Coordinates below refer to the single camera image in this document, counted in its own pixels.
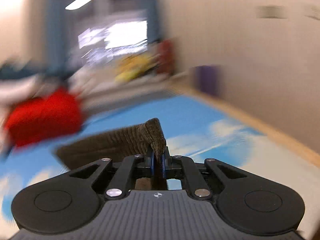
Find dark brown corduroy pants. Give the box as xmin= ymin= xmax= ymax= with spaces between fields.
xmin=55 ymin=117 xmax=168 ymax=190

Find blue white patterned bedsheet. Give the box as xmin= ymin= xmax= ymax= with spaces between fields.
xmin=1 ymin=95 xmax=319 ymax=239

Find purple bag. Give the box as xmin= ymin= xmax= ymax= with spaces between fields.
xmin=193 ymin=65 xmax=221 ymax=97

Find red folded blanket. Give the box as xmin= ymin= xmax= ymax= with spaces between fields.
xmin=4 ymin=88 xmax=84 ymax=147

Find yellow plush toys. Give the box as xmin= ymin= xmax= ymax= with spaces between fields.
xmin=116 ymin=53 xmax=157 ymax=82

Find dark teal shark plush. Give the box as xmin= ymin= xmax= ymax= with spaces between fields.
xmin=1 ymin=62 xmax=46 ymax=80

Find blue curtain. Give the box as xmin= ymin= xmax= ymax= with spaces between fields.
xmin=45 ymin=0 xmax=66 ymax=76

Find window with railing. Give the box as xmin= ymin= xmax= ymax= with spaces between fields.
xmin=64 ymin=0 xmax=148 ymax=66

